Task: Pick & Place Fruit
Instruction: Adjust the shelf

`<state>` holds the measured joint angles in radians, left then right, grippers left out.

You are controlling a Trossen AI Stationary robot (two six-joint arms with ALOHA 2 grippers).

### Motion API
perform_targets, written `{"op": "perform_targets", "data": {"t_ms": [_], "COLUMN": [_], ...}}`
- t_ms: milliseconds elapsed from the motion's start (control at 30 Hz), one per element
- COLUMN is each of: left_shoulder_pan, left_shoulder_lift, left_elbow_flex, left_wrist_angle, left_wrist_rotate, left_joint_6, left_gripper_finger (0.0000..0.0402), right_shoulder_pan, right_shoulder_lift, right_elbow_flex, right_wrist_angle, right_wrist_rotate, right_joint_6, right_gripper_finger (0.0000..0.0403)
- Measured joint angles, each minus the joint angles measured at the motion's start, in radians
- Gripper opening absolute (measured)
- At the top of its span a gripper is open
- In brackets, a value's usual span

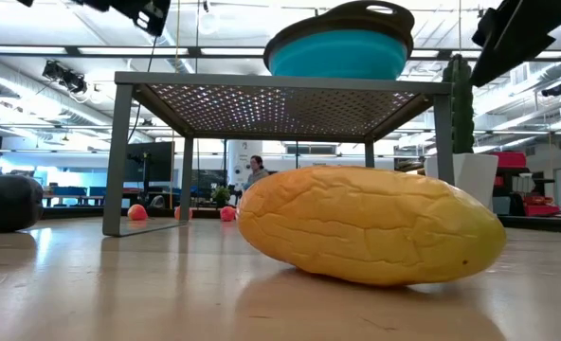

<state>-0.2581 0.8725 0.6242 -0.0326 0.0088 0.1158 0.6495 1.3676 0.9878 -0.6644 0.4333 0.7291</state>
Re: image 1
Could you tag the grey perforated metal stand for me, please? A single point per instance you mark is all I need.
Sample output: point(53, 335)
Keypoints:
point(280, 78)

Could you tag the small red orange toy fruit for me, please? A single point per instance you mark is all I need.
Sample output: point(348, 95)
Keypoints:
point(177, 213)
point(137, 212)

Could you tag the dark toy avocado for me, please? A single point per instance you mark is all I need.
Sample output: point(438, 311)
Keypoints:
point(8, 203)

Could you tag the blue collapsible bowl grey rim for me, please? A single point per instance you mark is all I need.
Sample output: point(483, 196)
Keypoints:
point(337, 54)

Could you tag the large yellow toy mango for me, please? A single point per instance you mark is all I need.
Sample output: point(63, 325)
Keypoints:
point(366, 222)

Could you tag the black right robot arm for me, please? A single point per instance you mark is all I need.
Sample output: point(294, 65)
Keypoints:
point(536, 33)

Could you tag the black ceiling-mounted device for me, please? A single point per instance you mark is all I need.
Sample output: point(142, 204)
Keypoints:
point(65, 76)

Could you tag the black background monitor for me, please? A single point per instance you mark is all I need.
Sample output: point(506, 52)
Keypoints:
point(157, 161)

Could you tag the small green background plant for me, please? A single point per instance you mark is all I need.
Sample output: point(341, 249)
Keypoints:
point(221, 194)

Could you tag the person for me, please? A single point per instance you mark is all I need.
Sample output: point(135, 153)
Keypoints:
point(257, 177)

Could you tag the white angular planter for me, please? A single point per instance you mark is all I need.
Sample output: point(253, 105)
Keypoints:
point(475, 175)

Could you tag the red background storage bin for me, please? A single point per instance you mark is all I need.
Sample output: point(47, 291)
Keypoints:
point(510, 160)

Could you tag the white background container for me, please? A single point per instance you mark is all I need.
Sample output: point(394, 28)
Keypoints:
point(523, 183)

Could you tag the red low background equipment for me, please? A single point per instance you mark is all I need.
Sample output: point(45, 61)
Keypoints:
point(541, 208)

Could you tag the black aluminium table frame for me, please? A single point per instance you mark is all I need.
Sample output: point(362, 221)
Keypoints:
point(72, 213)

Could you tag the black ceiling security camera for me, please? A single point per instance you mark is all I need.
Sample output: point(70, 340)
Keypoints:
point(553, 90)

